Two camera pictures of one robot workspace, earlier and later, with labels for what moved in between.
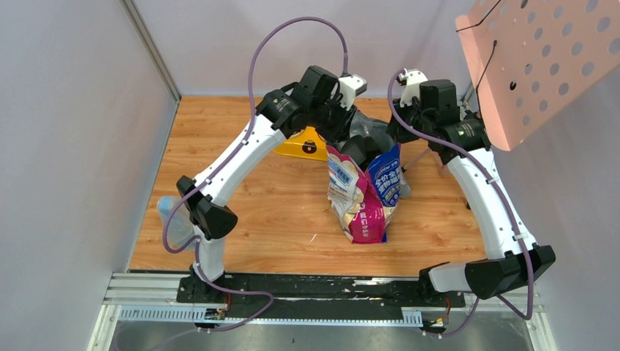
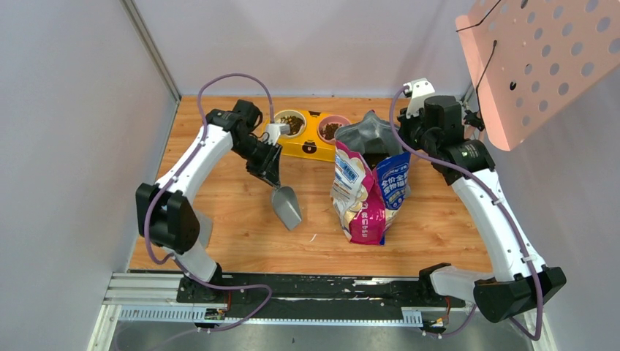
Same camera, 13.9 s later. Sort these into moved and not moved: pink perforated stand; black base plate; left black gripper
Moved: left black gripper
Not moved: pink perforated stand; black base plate
